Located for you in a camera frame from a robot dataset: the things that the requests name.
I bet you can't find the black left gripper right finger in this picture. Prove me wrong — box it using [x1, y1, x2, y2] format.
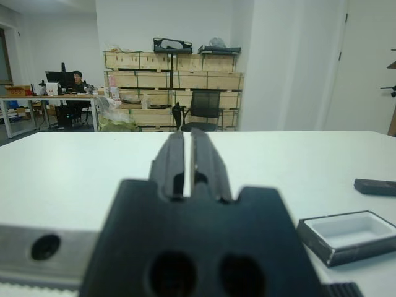
[189, 127, 233, 205]

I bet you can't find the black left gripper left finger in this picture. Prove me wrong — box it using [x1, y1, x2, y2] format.
[150, 131, 186, 202]

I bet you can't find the black box base white insert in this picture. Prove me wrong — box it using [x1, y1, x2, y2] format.
[296, 210, 396, 267]

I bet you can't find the orange cardboard box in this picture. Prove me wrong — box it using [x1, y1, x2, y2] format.
[4, 85, 32, 97]

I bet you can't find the yellow green bag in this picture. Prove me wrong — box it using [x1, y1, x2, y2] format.
[100, 117, 139, 133]

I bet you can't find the black mesh office chair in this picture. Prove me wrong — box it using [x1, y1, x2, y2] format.
[180, 89, 226, 133]

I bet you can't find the white plastic bag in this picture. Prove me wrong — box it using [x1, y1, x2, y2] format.
[96, 95, 122, 120]

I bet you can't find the pink and white carton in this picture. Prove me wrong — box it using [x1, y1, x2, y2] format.
[106, 76, 121, 100]

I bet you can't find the black computer tower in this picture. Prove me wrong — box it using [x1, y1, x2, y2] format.
[57, 104, 76, 129]

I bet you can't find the seated person in dark clothes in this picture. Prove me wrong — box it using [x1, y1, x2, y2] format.
[71, 70, 90, 93]

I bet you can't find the flat black tray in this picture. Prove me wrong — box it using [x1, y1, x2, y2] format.
[197, 45, 241, 56]

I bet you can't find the white framed desk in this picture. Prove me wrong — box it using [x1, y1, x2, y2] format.
[0, 93, 100, 139]

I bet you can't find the black computer monitor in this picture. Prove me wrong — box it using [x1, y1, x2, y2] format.
[45, 62, 75, 93]

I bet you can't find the white door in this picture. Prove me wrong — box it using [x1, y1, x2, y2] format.
[323, 0, 396, 137]

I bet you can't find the black open frame case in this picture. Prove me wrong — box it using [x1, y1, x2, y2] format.
[153, 37, 194, 55]

